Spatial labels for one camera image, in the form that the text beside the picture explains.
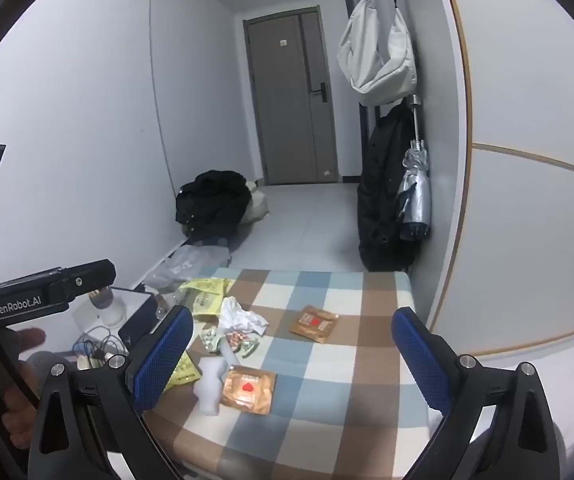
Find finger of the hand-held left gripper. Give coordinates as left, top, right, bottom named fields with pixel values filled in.
left=60, top=259, right=117, bottom=303

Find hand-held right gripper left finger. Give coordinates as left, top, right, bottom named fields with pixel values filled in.
left=26, top=305, right=195, bottom=480

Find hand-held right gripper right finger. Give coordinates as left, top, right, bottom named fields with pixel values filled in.
left=392, top=306, right=562, bottom=480

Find red checked wrapper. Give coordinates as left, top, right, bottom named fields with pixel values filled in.
left=224, top=330, right=263, bottom=359

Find white tissue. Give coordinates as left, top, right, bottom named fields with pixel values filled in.
left=217, top=296, right=270, bottom=336

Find white shoulder bag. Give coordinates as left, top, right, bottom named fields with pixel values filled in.
left=337, top=0, right=418, bottom=108

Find person's left hand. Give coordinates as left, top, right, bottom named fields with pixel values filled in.
left=0, top=327, right=47, bottom=443

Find white cup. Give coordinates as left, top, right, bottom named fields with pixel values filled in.
left=87, top=285, right=128, bottom=328

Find dark flat tablet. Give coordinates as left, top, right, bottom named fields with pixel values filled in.
left=117, top=292, right=169, bottom=357

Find green crumpled wrapper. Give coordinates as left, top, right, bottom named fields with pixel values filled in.
left=199, top=326, right=228, bottom=354

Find brown packet with red heart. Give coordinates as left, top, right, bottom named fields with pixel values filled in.
left=288, top=305, right=340, bottom=345
left=219, top=366, right=278, bottom=416

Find grey plastic bag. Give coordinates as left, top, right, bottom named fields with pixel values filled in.
left=144, top=245, right=232, bottom=293

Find black clothes pile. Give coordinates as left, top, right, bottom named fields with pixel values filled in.
left=174, top=170, right=254, bottom=241

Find silver folding umbrella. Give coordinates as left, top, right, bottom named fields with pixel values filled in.
left=397, top=95, right=432, bottom=242

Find black jacket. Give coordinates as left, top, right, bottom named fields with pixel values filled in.
left=357, top=102, right=418, bottom=273

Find beige bag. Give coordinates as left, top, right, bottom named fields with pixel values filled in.
left=239, top=180, right=271, bottom=226

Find grey door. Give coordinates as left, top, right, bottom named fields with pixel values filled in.
left=243, top=6, right=340, bottom=186

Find tangled cables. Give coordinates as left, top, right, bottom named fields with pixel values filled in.
left=70, top=327, right=129, bottom=362

